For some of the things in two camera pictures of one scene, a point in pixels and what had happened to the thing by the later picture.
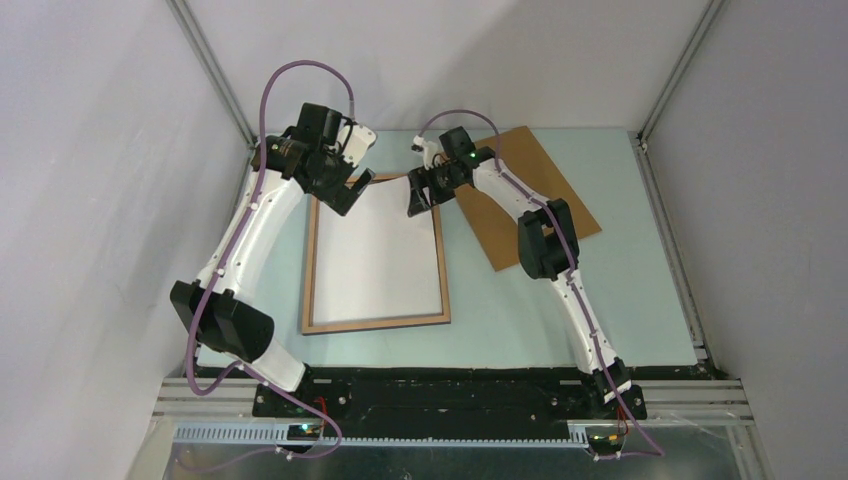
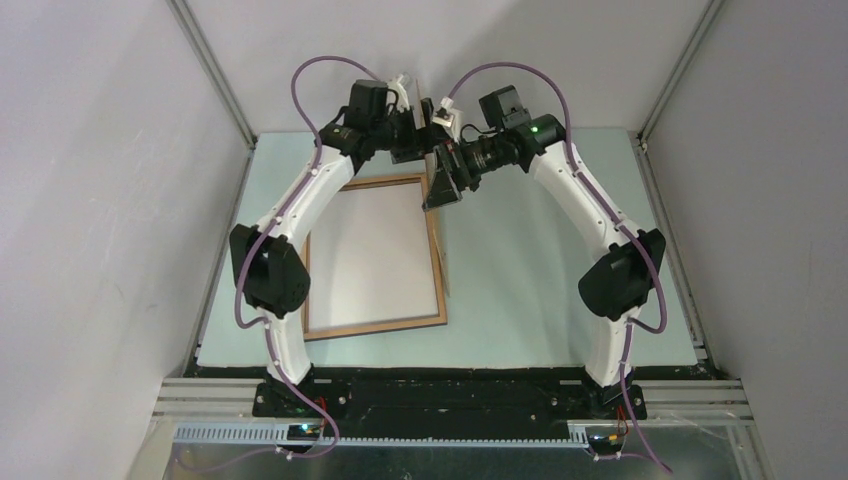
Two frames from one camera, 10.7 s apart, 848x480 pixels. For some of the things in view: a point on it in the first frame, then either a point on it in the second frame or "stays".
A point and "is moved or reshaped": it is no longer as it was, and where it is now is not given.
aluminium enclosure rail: x=213 y=71 stays
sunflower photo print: x=376 y=262 stays
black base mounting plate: x=452 y=403 stays
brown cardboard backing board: x=497 y=226 -> x=432 y=175
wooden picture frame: x=308 y=325 is moved or reshaped
